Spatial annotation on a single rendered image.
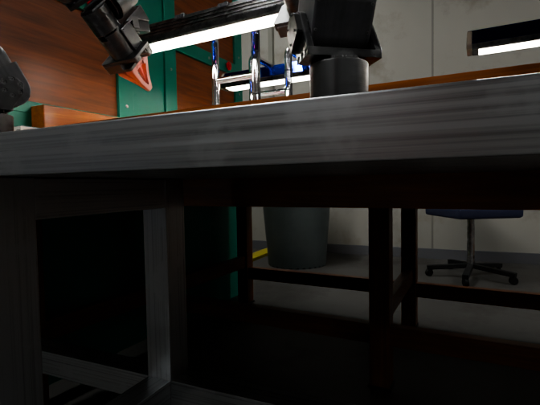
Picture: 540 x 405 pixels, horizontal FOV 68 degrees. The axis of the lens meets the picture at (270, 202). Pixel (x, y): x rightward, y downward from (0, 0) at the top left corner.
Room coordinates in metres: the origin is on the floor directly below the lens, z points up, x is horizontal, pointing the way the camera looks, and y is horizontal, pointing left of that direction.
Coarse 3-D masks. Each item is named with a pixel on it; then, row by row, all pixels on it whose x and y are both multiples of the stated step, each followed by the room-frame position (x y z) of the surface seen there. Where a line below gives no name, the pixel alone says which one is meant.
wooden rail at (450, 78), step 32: (288, 96) 0.66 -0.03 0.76; (192, 192) 0.76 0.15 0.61; (224, 192) 0.72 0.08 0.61; (256, 192) 0.69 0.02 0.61; (288, 192) 0.66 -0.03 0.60; (320, 192) 0.64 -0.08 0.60; (352, 192) 0.61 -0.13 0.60; (384, 192) 0.59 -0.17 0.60; (416, 192) 0.57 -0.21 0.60; (448, 192) 0.55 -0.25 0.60; (480, 192) 0.53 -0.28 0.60; (512, 192) 0.52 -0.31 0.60
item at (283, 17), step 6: (288, 0) 0.66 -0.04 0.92; (294, 0) 0.65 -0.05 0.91; (282, 6) 0.73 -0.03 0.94; (288, 6) 0.67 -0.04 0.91; (294, 6) 0.66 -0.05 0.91; (282, 12) 0.71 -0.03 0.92; (288, 12) 0.68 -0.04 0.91; (294, 12) 0.67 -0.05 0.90; (276, 18) 0.70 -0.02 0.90; (282, 18) 0.69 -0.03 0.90; (288, 18) 0.69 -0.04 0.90; (276, 24) 0.69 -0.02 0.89; (282, 24) 0.69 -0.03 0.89; (276, 30) 0.70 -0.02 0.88
